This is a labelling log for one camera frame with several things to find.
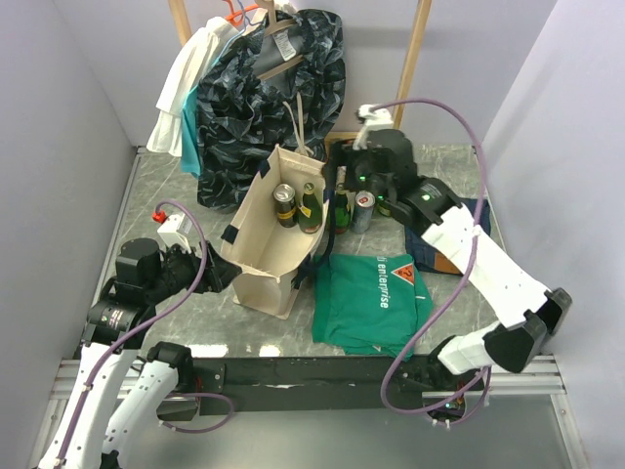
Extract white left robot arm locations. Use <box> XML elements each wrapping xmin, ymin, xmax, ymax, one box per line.
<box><xmin>38</xmin><ymin>238</ymin><xmax>241</xmax><ymax>468</ymax></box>

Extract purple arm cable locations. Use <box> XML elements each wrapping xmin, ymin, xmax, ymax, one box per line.
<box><xmin>363</xmin><ymin>98</ymin><xmax>492</xmax><ymax>432</ymax></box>
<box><xmin>53</xmin><ymin>199</ymin><xmax>236</xmax><ymax>465</ymax></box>

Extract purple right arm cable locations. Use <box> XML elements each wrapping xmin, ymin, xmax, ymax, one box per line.
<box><xmin>363</xmin><ymin>98</ymin><xmax>492</xmax><ymax>432</ymax></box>

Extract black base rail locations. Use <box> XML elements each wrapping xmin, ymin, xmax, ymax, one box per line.
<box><xmin>193</xmin><ymin>355</ymin><xmax>478</xmax><ymax>412</ymax></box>

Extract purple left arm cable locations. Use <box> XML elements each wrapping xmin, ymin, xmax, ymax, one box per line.
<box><xmin>53</xmin><ymin>199</ymin><xmax>236</xmax><ymax>465</ymax></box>

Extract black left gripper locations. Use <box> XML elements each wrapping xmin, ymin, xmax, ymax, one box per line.
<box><xmin>146</xmin><ymin>238</ymin><xmax>241</xmax><ymax>302</ymax></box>

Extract silver beverage can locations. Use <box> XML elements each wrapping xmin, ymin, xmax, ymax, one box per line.
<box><xmin>273</xmin><ymin>184</ymin><xmax>298</xmax><ymax>228</ymax></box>

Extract orange clothes hanger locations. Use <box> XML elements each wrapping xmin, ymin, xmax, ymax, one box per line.
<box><xmin>223</xmin><ymin>0</ymin><xmax>258</xmax><ymax>26</ymax></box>

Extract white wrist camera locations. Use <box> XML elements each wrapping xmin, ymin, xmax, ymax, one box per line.
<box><xmin>152</xmin><ymin>210</ymin><xmax>193</xmax><ymax>253</ymax></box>
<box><xmin>353</xmin><ymin>105</ymin><xmax>394</xmax><ymax>150</ymax></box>

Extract red white beverage can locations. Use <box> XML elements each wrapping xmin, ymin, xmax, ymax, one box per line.
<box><xmin>352</xmin><ymin>191</ymin><xmax>376</xmax><ymax>235</ymax></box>

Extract green glass bottle gold cap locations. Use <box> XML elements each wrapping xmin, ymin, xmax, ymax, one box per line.
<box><xmin>376</xmin><ymin>195</ymin><xmax>392</xmax><ymax>218</ymax></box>

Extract green printed t-shirt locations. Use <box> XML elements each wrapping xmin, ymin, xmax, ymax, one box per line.
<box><xmin>312</xmin><ymin>254</ymin><xmax>433</xmax><ymax>357</ymax></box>

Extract dark patterned hanging shirt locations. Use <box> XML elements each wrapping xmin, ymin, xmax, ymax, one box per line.
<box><xmin>196</xmin><ymin>9</ymin><xmax>347</xmax><ymax>212</ymax></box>

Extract wooden clothes hanger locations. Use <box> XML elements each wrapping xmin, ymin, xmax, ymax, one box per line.
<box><xmin>256</xmin><ymin>0</ymin><xmax>304</xmax><ymax>81</ymax></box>

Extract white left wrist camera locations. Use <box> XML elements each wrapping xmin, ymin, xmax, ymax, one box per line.
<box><xmin>152</xmin><ymin>210</ymin><xmax>193</xmax><ymax>253</ymax></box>

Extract teal hanging garment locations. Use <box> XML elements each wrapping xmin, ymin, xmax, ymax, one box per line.
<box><xmin>181</xmin><ymin>87</ymin><xmax>202</xmax><ymax>179</ymax></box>

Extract wooden clothes rack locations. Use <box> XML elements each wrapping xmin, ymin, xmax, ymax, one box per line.
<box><xmin>168</xmin><ymin>0</ymin><xmax>432</xmax><ymax>147</ymax></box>

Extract folded blue jeans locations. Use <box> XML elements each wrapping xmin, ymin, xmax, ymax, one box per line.
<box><xmin>404</xmin><ymin>197</ymin><xmax>492</xmax><ymax>276</ymax></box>

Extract white hanging garment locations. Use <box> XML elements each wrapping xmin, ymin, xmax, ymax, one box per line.
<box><xmin>146</xmin><ymin>17</ymin><xmax>237</xmax><ymax>157</ymax></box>

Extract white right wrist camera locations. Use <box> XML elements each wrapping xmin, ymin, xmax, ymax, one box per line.
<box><xmin>353</xmin><ymin>105</ymin><xmax>394</xmax><ymax>150</ymax></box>

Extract beige canvas tote bag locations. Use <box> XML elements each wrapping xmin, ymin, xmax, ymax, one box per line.
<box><xmin>219</xmin><ymin>90</ymin><xmax>336</xmax><ymax>321</ymax></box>

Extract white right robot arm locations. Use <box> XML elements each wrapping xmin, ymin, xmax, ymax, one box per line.
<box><xmin>323</xmin><ymin>130</ymin><xmax>572</xmax><ymax>389</ymax></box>

